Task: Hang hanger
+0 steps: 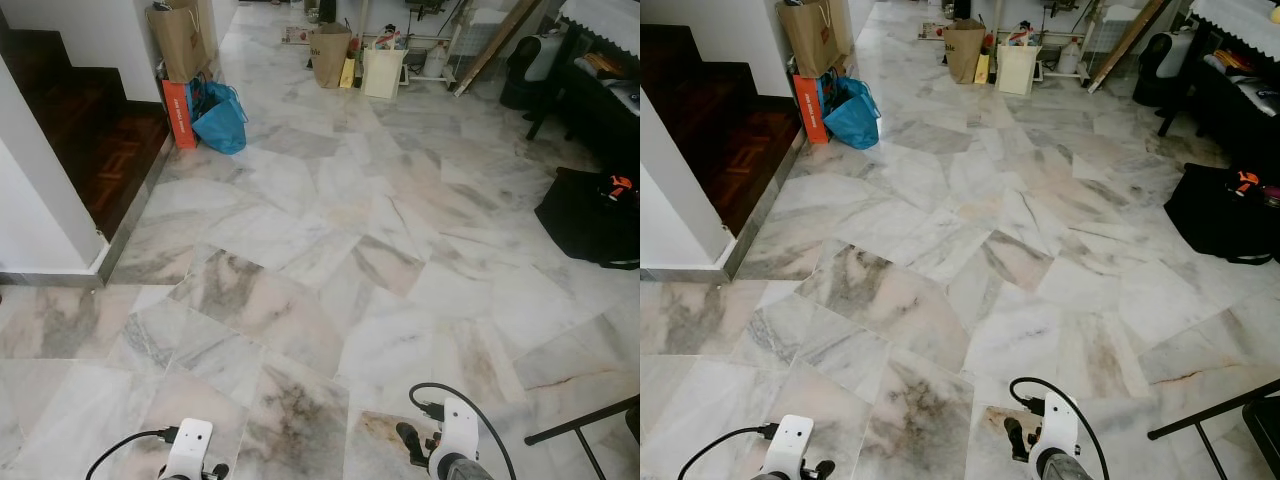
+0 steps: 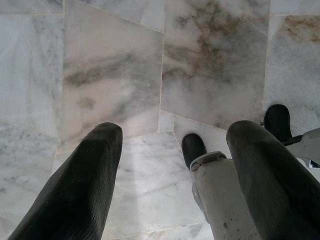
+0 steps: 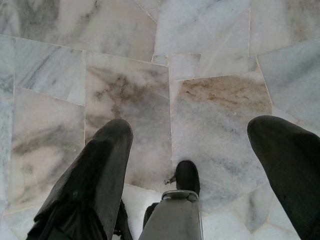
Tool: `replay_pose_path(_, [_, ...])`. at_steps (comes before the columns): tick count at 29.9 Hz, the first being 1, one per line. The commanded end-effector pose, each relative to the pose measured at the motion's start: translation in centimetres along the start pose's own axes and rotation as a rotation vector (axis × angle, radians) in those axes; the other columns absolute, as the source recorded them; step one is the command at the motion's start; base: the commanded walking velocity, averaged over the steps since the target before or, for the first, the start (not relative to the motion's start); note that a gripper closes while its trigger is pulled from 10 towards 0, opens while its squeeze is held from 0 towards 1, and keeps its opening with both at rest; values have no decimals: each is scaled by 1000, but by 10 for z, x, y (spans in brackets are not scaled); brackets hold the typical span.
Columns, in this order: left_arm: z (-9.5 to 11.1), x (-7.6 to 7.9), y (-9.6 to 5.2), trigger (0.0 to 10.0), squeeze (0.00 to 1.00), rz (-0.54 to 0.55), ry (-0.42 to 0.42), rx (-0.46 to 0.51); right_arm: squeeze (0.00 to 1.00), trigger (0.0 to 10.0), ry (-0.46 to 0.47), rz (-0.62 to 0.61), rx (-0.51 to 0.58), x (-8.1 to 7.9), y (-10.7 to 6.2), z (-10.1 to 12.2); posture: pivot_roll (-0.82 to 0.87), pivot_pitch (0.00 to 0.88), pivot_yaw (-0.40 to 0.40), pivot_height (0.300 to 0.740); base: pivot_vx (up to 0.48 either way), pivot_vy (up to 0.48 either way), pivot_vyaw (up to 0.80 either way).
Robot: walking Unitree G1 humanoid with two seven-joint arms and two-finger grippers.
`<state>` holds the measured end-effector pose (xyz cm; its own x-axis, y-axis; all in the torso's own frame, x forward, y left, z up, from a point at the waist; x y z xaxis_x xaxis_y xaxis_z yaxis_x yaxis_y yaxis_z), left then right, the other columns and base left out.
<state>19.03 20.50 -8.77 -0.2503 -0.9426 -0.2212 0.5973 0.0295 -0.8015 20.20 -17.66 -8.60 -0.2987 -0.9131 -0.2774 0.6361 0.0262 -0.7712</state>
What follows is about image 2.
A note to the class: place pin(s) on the black robot left foot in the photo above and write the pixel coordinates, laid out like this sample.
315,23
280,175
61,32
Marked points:
193,148

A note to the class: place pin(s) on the black robot right foot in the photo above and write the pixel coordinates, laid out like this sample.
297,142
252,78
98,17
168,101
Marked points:
277,120

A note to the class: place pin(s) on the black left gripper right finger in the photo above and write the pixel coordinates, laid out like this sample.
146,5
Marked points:
275,190

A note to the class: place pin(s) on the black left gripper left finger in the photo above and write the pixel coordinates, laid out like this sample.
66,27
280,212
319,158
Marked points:
75,190

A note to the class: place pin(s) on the black robot foot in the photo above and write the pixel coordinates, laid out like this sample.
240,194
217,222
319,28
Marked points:
193,148
277,120

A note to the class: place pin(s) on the silver robot left leg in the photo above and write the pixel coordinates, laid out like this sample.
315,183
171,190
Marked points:
217,200

